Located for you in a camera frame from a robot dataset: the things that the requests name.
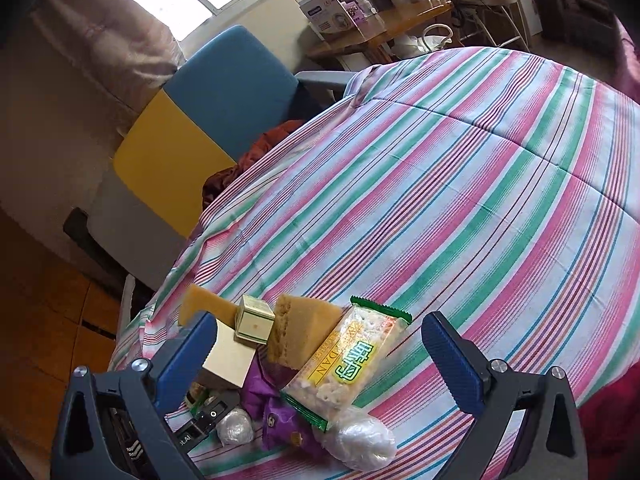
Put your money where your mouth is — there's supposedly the small plastic wrapped ball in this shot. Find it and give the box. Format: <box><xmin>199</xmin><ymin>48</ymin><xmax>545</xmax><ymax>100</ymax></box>
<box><xmin>216</xmin><ymin>407</ymin><xmax>253</xmax><ymax>446</ymax></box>

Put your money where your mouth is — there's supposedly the small green white box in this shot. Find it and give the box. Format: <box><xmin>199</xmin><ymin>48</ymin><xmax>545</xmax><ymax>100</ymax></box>
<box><xmin>234</xmin><ymin>294</ymin><xmax>277</xmax><ymax>345</ymax></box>

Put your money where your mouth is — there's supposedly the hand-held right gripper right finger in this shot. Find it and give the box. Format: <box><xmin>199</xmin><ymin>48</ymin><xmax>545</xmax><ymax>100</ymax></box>
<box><xmin>421</xmin><ymin>311</ymin><xmax>588</xmax><ymax>480</ymax></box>

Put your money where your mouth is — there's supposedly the rice cracker snack packet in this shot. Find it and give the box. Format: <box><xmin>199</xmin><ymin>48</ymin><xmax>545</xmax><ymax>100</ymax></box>
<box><xmin>280</xmin><ymin>296</ymin><xmax>413</xmax><ymax>433</ymax></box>

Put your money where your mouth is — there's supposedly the small yellow sponge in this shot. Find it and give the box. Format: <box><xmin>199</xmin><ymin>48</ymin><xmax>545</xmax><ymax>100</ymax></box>
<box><xmin>178</xmin><ymin>284</ymin><xmax>241</xmax><ymax>328</ymax></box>

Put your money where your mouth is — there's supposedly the cream cardboard box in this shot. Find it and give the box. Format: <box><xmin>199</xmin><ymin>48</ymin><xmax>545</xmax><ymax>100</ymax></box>
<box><xmin>197</xmin><ymin>322</ymin><xmax>258</xmax><ymax>392</ymax></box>

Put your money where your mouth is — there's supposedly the striped blanket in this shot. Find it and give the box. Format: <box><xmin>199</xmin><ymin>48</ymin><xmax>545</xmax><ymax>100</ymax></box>
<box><xmin>107</xmin><ymin>46</ymin><xmax>640</xmax><ymax>480</ymax></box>

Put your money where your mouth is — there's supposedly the large yellow sponge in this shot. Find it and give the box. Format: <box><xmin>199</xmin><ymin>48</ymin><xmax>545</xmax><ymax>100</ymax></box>
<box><xmin>266</xmin><ymin>294</ymin><xmax>346</xmax><ymax>371</ymax></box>

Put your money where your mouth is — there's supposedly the dark cabinet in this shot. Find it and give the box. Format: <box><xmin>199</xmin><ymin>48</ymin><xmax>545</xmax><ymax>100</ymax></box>
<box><xmin>530</xmin><ymin>0</ymin><xmax>617</xmax><ymax>56</ymax></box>

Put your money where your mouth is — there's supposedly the purple snack wrapper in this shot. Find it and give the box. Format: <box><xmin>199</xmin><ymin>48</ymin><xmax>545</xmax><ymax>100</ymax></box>
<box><xmin>242</xmin><ymin>355</ymin><xmax>326</xmax><ymax>456</ymax></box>

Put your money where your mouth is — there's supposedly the black device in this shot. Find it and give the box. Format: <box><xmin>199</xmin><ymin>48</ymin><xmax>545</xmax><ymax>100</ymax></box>
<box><xmin>170</xmin><ymin>387</ymin><xmax>241</xmax><ymax>458</ymax></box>

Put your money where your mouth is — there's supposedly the dark red cloth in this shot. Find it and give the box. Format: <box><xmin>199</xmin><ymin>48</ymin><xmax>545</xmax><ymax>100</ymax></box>
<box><xmin>202</xmin><ymin>119</ymin><xmax>296</xmax><ymax>211</ymax></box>

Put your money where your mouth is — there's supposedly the beige curtain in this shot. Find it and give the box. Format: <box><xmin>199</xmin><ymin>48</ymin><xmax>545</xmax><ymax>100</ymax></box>
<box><xmin>30</xmin><ymin>0</ymin><xmax>186</xmax><ymax>116</ymax></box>

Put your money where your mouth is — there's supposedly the white cable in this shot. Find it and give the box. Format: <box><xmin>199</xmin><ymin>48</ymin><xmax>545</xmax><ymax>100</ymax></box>
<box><xmin>395</xmin><ymin>22</ymin><xmax>453</xmax><ymax>56</ymax></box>

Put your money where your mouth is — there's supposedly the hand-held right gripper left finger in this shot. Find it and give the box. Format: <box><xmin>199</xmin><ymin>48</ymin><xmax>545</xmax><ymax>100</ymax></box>
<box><xmin>50</xmin><ymin>310</ymin><xmax>221</xmax><ymax>480</ymax></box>

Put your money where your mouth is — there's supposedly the wooden desk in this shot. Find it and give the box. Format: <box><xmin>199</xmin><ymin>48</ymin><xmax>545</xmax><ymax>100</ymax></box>
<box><xmin>305</xmin><ymin>0</ymin><xmax>456</xmax><ymax>61</ymax></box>

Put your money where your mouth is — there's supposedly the white printed carton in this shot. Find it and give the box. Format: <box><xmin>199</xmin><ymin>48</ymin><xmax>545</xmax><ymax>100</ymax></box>
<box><xmin>299</xmin><ymin>0</ymin><xmax>361</xmax><ymax>41</ymax></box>

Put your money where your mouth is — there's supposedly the white plastic wrapped ball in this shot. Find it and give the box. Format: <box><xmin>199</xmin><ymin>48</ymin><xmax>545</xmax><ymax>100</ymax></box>
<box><xmin>320</xmin><ymin>407</ymin><xmax>397</xmax><ymax>472</ymax></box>

